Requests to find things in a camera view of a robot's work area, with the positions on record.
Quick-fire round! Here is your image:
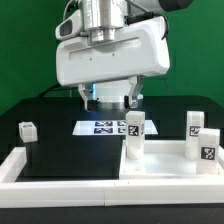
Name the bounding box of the white square tabletop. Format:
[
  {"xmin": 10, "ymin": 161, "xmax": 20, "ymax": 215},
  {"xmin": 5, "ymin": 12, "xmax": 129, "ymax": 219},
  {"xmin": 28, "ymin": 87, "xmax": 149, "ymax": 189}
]
[{"xmin": 119, "ymin": 140, "xmax": 224, "ymax": 179}]

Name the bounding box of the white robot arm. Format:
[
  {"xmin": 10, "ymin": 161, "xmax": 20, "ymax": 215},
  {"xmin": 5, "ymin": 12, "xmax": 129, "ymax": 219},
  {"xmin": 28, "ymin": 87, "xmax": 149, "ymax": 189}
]
[{"xmin": 55, "ymin": 0, "xmax": 193, "ymax": 111}]

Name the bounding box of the grey braided robot cable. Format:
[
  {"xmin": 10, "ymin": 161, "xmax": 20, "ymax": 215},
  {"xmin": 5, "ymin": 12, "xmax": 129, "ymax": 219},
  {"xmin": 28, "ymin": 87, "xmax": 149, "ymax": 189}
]
[{"xmin": 125, "ymin": 0, "xmax": 170, "ymax": 40}]

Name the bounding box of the white sheet with AprilTags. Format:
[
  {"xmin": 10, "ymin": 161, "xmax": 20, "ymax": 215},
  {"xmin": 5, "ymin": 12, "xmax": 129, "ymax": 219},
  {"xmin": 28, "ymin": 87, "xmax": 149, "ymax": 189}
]
[{"xmin": 71, "ymin": 119, "xmax": 159, "ymax": 136}]

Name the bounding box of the white cable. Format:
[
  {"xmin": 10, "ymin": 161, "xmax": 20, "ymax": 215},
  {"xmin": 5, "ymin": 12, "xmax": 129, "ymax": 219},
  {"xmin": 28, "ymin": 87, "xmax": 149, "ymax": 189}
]
[{"xmin": 62, "ymin": 0, "xmax": 76, "ymax": 21}]

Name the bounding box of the black cable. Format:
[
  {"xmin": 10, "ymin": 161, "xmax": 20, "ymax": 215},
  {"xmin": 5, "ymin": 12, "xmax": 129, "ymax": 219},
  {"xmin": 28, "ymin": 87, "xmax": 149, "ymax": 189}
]
[{"xmin": 36, "ymin": 83, "xmax": 64, "ymax": 98}]

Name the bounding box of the white U-shaped obstacle fence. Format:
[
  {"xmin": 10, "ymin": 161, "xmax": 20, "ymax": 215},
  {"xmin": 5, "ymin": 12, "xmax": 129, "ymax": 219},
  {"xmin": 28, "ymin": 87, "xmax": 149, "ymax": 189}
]
[{"xmin": 0, "ymin": 147, "xmax": 224, "ymax": 208}]

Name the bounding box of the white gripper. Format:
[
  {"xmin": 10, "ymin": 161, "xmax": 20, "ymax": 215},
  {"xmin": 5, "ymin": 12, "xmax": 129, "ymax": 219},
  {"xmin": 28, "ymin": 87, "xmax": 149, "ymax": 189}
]
[{"xmin": 55, "ymin": 11, "xmax": 170, "ymax": 110}]

